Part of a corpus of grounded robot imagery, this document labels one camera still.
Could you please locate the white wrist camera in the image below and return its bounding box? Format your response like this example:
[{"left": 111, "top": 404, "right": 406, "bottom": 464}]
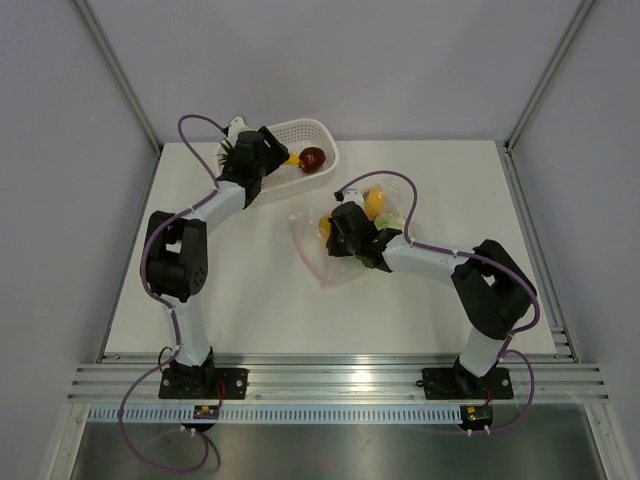
[
  {"left": 225, "top": 115, "right": 250, "bottom": 145},
  {"left": 334, "top": 187, "right": 365, "bottom": 208}
]

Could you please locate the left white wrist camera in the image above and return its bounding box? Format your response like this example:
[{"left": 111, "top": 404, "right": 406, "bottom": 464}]
[{"left": 225, "top": 115, "right": 250, "bottom": 145}]

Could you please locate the fake yellow lemon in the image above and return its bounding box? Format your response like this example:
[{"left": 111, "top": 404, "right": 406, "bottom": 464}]
[{"left": 284, "top": 152, "right": 302, "bottom": 167}]

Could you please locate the fake green apple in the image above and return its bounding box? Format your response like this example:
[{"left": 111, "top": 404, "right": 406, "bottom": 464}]
[{"left": 374, "top": 213, "right": 404, "bottom": 231}]

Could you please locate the aluminium mounting rail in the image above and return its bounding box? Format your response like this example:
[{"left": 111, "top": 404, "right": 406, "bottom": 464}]
[{"left": 67, "top": 354, "right": 609, "bottom": 404}]

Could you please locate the clear zip top bag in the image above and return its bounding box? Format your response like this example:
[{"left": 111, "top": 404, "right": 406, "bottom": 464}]
[{"left": 289, "top": 180, "right": 405, "bottom": 288}]

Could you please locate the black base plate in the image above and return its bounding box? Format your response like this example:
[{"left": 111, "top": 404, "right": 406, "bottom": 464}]
[
  {"left": 416, "top": 367, "right": 514, "bottom": 400},
  {"left": 158, "top": 367, "right": 249, "bottom": 401}
]

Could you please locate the fake yellow mango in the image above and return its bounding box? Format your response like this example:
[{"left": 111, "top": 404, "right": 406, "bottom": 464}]
[{"left": 318, "top": 215, "right": 331, "bottom": 243}]

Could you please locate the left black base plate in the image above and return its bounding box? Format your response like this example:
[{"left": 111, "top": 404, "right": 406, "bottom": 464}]
[{"left": 158, "top": 367, "right": 249, "bottom": 401}]

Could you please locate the white slotted cable duct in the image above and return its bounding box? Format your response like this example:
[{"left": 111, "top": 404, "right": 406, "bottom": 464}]
[{"left": 88, "top": 404, "right": 462, "bottom": 425}]

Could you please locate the fake orange pineapple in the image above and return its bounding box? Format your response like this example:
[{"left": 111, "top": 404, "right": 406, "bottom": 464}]
[{"left": 217, "top": 140, "right": 238, "bottom": 174}]

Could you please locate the fake purple fruit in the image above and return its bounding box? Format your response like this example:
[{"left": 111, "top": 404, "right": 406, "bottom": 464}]
[{"left": 298, "top": 147, "right": 326, "bottom": 174}]

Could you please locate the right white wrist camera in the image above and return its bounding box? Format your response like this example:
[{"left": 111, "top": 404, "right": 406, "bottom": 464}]
[{"left": 334, "top": 187, "right": 365, "bottom": 208}]

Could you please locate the fake round orange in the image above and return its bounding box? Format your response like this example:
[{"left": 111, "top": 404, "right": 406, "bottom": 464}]
[{"left": 363, "top": 187, "right": 386, "bottom": 220}]

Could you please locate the right aluminium frame post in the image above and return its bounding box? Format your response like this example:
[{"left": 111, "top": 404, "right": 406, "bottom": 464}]
[{"left": 504, "top": 0, "right": 599, "bottom": 155}]

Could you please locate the aluminium frame post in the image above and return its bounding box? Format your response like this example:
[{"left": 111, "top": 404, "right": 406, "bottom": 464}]
[
  {"left": 504, "top": 0, "right": 599, "bottom": 155},
  {"left": 70, "top": 0, "right": 164, "bottom": 159}
]

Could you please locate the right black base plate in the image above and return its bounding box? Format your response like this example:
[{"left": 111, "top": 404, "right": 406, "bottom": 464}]
[{"left": 416, "top": 367, "right": 514, "bottom": 400}]

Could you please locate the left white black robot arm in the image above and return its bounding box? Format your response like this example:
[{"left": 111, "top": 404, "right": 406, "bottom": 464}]
[{"left": 140, "top": 126, "right": 290, "bottom": 400}]

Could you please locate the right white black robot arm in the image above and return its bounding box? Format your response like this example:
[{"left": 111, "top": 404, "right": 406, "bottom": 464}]
[{"left": 326, "top": 201, "right": 540, "bottom": 400}]

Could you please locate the white perforated plastic basket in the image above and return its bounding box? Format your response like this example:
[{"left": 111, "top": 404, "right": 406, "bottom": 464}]
[{"left": 214, "top": 116, "right": 339, "bottom": 211}]

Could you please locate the left aluminium frame post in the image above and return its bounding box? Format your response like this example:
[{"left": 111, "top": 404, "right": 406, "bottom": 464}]
[{"left": 70, "top": 0, "right": 164, "bottom": 159}]

